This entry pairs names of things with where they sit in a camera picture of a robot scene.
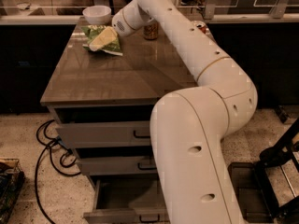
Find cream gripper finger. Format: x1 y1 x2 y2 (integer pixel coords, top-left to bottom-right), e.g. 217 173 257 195
89 27 117 51

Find green jalapeno chip bag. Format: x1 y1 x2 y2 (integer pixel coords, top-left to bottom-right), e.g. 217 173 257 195
81 25 122 56

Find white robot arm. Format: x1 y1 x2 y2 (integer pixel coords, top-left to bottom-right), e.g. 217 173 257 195
112 0 257 224

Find grey drawer cabinet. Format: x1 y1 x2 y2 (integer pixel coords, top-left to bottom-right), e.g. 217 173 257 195
40 14 219 224

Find top grey drawer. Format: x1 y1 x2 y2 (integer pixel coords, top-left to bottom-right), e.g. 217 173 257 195
57 105 153 148

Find grey drawer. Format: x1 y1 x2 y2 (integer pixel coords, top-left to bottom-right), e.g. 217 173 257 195
77 146 157 175
57 105 153 148
83 174 169 224

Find middle grey drawer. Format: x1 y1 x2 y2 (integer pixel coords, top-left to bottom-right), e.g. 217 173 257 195
77 146 157 175

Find bottom grey drawer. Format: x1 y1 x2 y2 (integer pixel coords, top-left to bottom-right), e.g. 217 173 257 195
83 174 169 224

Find white bowl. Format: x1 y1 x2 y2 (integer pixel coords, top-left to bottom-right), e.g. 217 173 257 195
82 5 111 25

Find gold soda can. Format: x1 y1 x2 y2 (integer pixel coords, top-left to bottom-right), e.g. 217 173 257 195
143 22 159 40

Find red coca-cola can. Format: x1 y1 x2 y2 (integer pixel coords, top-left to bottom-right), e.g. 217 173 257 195
192 21 206 34

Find basket with items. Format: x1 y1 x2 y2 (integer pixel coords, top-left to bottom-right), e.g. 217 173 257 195
0 158 25 224

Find black floor cables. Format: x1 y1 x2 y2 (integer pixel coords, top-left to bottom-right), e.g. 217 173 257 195
34 119 82 224

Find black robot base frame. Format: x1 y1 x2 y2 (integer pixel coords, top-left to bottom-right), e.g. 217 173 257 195
228 119 299 224

